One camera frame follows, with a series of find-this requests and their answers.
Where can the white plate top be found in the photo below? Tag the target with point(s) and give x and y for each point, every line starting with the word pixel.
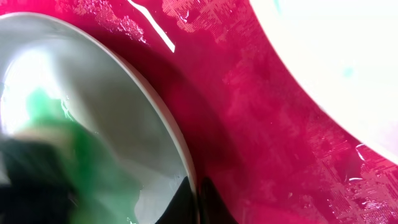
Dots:
pixel 344 55

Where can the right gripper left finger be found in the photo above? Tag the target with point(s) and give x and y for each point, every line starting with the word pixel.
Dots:
pixel 181 209

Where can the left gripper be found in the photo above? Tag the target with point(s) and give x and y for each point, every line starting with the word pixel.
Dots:
pixel 39 191

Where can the red plastic tray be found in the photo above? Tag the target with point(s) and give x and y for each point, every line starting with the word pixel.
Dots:
pixel 273 155

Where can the yellow green sponge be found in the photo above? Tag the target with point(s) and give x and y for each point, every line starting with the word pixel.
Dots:
pixel 104 191

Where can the white plate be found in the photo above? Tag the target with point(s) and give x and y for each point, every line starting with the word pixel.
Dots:
pixel 104 94
pixel 344 55

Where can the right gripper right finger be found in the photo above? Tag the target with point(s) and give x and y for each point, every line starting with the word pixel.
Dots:
pixel 211 206

